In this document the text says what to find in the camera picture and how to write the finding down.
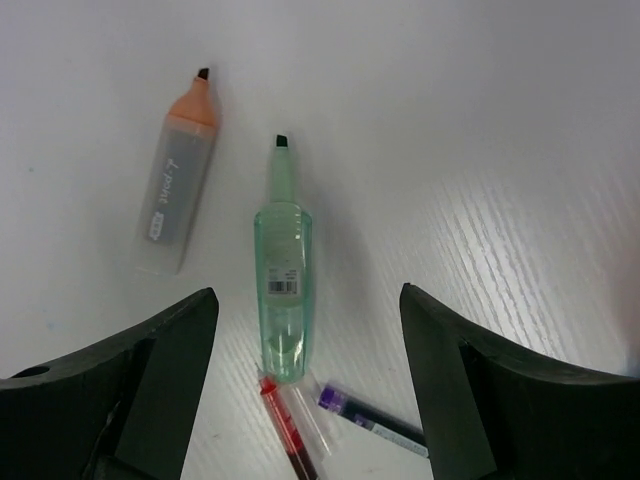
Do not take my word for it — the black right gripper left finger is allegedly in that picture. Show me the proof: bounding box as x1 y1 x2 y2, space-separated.
1 288 219 479

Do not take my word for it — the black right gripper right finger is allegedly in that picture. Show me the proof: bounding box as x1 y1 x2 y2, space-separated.
399 284 639 479

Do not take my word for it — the green translucent highlighter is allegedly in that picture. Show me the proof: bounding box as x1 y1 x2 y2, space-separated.
254 134 314 383

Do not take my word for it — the orange translucent highlighter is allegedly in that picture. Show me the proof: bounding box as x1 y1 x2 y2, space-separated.
134 68 218 275

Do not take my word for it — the purple gel pen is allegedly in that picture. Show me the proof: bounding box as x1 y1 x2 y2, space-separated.
317 384 429 459

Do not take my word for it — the red gel pen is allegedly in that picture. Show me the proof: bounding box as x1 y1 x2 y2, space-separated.
258 376 320 480

